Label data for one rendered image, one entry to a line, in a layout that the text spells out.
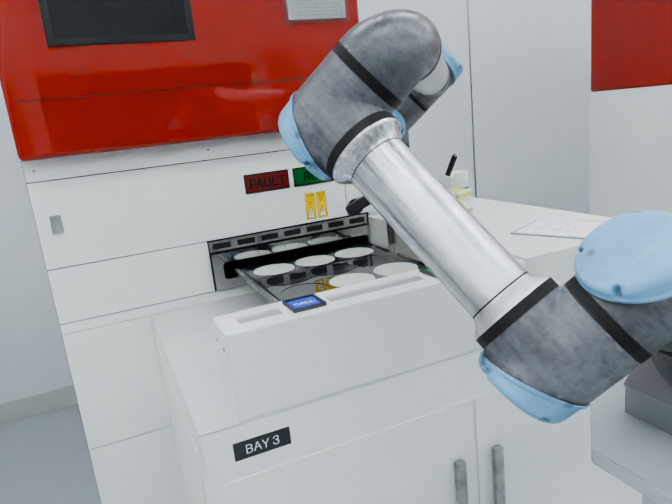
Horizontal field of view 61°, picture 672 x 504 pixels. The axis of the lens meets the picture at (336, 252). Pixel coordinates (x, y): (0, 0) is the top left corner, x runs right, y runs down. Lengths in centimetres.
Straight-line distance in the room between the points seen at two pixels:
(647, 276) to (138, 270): 111
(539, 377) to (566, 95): 352
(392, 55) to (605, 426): 55
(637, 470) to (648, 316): 20
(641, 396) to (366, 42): 57
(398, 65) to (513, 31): 310
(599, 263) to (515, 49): 323
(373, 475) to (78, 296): 79
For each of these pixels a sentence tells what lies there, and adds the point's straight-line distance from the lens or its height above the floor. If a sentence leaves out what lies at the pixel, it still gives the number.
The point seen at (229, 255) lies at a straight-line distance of 145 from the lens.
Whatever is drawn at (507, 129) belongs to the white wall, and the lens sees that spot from 378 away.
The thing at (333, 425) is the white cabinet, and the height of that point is 77.
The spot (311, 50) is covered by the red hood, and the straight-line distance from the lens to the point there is 146.
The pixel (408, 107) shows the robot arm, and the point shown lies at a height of 125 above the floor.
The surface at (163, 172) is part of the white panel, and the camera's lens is 141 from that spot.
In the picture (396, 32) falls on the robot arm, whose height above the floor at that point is 134.
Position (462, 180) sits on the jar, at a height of 104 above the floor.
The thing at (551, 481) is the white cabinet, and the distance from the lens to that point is 130.
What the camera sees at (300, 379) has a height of 86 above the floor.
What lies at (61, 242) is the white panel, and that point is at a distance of 141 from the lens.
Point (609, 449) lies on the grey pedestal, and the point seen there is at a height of 82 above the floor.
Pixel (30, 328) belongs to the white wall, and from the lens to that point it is 302.
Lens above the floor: 125
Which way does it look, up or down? 14 degrees down
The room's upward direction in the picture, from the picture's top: 6 degrees counter-clockwise
